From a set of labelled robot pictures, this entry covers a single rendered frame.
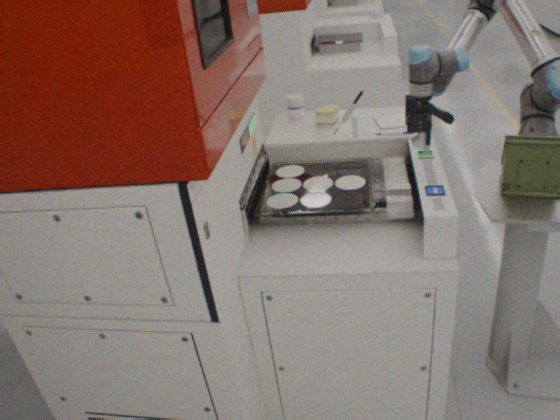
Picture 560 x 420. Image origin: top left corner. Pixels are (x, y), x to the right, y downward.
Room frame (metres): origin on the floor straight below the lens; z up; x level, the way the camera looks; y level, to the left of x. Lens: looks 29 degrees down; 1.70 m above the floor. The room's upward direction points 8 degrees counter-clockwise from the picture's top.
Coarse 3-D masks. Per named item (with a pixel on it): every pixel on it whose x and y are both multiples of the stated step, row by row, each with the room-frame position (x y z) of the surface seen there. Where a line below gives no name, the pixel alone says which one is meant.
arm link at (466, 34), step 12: (468, 12) 1.82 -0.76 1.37; (480, 12) 1.79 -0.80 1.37; (492, 12) 1.80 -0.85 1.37; (468, 24) 1.77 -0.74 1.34; (480, 24) 1.78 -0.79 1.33; (456, 36) 1.75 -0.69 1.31; (468, 36) 1.73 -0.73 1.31; (456, 48) 1.70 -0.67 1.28; (468, 48) 1.72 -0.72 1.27; (444, 84) 1.59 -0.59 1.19
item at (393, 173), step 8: (384, 168) 1.65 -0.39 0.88; (392, 168) 1.64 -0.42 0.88; (400, 168) 1.64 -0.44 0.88; (384, 176) 1.59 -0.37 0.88; (392, 176) 1.58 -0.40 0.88; (400, 176) 1.58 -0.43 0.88; (384, 184) 1.56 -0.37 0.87; (392, 216) 1.36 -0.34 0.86; (400, 216) 1.35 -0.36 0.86; (408, 216) 1.35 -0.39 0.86
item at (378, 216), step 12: (264, 216) 1.48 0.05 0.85; (276, 216) 1.47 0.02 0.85; (288, 216) 1.46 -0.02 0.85; (300, 216) 1.45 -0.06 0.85; (312, 216) 1.44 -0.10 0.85; (324, 216) 1.43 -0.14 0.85; (336, 216) 1.43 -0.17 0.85; (348, 216) 1.42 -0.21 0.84; (360, 216) 1.41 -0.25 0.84; (372, 216) 1.40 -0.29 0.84; (384, 216) 1.39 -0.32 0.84
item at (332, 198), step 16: (272, 176) 1.67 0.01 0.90; (304, 176) 1.63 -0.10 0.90; (320, 176) 1.62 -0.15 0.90; (336, 176) 1.60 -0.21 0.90; (368, 176) 1.57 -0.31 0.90; (272, 192) 1.55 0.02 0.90; (288, 192) 1.53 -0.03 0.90; (304, 192) 1.52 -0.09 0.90; (320, 192) 1.50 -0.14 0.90; (336, 192) 1.49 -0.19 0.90; (352, 192) 1.47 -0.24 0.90; (368, 192) 1.46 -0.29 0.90; (272, 208) 1.44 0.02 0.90; (288, 208) 1.42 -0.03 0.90; (304, 208) 1.41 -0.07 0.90; (320, 208) 1.40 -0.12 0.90; (336, 208) 1.38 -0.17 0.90
